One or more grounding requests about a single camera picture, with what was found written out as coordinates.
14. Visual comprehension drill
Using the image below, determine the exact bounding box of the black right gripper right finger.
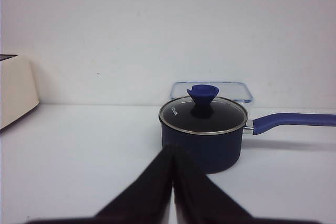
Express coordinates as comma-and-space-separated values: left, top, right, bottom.
172, 146, 314, 223

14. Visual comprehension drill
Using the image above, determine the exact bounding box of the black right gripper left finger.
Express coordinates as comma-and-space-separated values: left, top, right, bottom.
29, 146, 174, 223

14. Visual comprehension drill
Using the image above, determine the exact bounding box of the dark blue saucepan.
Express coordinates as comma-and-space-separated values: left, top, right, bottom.
160, 113, 335, 174

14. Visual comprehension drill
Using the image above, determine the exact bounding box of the glass pot lid blue knob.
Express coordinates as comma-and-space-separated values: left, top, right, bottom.
159, 84, 249, 134

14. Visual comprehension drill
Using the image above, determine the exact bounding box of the clear plastic container blue rim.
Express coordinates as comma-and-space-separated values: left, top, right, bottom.
170, 81, 253, 103

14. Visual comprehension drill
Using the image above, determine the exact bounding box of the white two-slot toaster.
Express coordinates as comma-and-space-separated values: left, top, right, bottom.
1, 54, 39, 130

